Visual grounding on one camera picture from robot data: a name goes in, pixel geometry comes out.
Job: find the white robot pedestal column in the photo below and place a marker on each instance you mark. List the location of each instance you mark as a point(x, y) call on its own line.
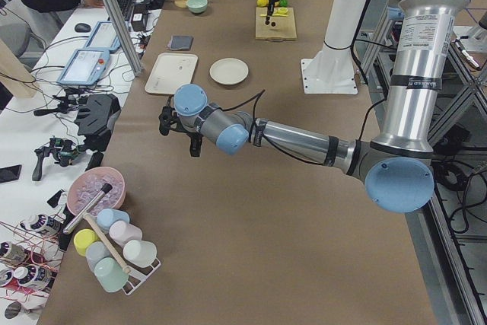
point(331, 71)

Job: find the bamboo cutting board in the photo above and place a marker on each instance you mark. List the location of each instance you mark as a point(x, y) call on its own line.
point(285, 28)

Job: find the pink bowl with ice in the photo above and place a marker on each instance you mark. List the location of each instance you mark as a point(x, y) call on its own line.
point(90, 183)

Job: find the yellow plastic knife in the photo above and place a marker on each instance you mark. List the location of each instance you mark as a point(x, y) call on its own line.
point(273, 15)

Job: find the white cup rack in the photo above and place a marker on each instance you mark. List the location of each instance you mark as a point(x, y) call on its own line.
point(137, 275)

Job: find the cream round plate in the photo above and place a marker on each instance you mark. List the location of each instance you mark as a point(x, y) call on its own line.
point(229, 71)

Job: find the cream rabbit tray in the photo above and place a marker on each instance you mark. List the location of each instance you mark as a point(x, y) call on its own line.
point(171, 71)

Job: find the grey plastic cup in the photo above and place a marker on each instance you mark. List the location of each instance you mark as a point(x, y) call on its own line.
point(95, 253)

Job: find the blue teach pendant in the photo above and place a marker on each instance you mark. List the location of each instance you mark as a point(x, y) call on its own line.
point(85, 67)
point(103, 36)

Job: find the blue teach pendant near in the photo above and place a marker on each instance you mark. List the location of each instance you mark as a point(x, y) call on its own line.
point(85, 67)

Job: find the grey folded cloth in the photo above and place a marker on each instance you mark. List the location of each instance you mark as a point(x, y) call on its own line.
point(179, 43)

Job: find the aluminium frame post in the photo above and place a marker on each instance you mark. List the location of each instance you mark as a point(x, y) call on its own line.
point(123, 34)

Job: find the black smartphone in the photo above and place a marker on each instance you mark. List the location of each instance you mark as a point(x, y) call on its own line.
point(11, 173)

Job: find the whole yellow lemon upper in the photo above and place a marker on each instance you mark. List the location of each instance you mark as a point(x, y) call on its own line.
point(262, 3)

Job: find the white plastic cup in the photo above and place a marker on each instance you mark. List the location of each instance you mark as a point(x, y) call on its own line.
point(141, 253)

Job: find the mint green bowl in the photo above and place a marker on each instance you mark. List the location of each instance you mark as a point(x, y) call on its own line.
point(197, 6)

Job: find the yellow plastic cup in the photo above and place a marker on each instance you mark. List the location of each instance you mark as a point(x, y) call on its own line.
point(83, 239)

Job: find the black computer mouse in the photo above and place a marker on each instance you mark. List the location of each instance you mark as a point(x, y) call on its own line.
point(82, 28)

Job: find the metal ice tongs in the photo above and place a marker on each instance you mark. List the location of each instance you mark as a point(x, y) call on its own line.
point(69, 228)

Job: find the green plastic cup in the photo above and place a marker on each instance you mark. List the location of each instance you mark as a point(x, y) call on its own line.
point(110, 275)

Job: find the pink plastic cup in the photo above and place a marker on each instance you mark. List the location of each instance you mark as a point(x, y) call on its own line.
point(122, 232)

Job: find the blue plastic cup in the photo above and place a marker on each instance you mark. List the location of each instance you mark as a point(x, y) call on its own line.
point(107, 217)

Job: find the blue teach pendant far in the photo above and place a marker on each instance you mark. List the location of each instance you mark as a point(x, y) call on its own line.
point(103, 36)

